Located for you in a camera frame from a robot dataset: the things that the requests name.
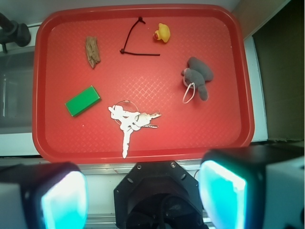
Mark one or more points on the brown wood bark piece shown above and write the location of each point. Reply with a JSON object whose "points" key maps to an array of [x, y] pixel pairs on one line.
{"points": [[92, 51]]}

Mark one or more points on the yellow rubber duck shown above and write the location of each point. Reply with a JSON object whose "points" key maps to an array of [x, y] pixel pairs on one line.
{"points": [[163, 33]]}

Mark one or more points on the green rectangular block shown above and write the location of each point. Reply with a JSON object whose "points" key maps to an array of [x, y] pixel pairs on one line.
{"points": [[82, 101]]}

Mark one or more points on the dark cardboard box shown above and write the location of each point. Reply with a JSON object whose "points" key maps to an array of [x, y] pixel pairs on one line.
{"points": [[280, 51]]}

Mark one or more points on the grey plush toy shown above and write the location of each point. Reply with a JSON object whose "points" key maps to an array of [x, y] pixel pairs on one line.
{"points": [[195, 76]]}

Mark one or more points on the red plastic tray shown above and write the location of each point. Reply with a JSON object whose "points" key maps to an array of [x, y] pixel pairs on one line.
{"points": [[136, 67]]}

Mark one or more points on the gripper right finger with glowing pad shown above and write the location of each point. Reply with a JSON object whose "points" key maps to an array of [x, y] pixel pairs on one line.
{"points": [[254, 187]]}

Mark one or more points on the black octagonal mount plate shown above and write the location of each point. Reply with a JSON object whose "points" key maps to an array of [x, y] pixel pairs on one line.
{"points": [[158, 195]]}

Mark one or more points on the black clamp knob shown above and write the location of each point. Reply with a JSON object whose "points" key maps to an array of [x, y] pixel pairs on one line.
{"points": [[11, 31]]}

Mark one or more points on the silver key bunch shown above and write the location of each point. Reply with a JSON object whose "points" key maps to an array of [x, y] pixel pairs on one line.
{"points": [[130, 122]]}

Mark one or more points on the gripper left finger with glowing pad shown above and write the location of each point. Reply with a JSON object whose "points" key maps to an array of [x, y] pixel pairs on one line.
{"points": [[43, 196]]}

